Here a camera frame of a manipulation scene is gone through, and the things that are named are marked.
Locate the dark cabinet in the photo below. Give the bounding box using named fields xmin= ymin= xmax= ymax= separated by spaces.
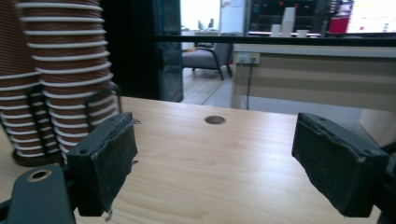
xmin=99 ymin=0 xmax=185 ymax=103

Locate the beige striped counter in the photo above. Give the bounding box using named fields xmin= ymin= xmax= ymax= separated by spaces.
xmin=230 ymin=43 xmax=396 ymax=147

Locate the tall stack of brown cups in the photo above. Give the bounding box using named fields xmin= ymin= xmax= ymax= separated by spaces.
xmin=14 ymin=0 xmax=120 ymax=162

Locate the dark round table grommet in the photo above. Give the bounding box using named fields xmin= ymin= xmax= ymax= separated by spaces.
xmin=204 ymin=115 xmax=227 ymax=125

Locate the white wall power outlet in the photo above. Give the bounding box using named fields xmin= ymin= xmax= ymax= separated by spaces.
xmin=236 ymin=52 xmax=261 ymax=65

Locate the tall white cup stack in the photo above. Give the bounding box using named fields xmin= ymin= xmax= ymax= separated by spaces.
xmin=281 ymin=7 xmax=297 ymax=37

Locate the black power cable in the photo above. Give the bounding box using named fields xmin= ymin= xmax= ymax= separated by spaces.
xmin=246 ymin=63 xmax=253 ymax=110

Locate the black wire cup holder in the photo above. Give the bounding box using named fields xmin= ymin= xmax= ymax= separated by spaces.
xmin=12 ymin=82 xmax=123 ymax=168

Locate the short stack of brown cups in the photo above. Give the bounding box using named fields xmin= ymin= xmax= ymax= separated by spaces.
xmin=0 ymin=0 xmax=64 ymax=160

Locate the dark shelf unit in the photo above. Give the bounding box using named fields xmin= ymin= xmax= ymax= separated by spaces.
xmin=248 ymin=0 xmax=325 ymax=33

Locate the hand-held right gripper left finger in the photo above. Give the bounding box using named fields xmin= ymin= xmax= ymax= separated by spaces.
xmin=65 ymin=111 xmax=139 ymax=217

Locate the black horizontal bar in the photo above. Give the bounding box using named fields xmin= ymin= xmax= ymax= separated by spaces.
xmin=155 ymin=35 xmax=396 ymax=48

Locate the grey armchair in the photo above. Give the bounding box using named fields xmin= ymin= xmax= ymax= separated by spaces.
xmin=181 ymin=41 xmax=234 ymax=81

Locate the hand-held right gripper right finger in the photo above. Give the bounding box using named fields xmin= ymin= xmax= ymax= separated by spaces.
xmin=290 ymin=112 xmax=390 ymax=218

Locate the red box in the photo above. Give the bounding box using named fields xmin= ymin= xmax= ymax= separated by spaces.
xmin=328 ymin=15 xmax=351 ymax=34

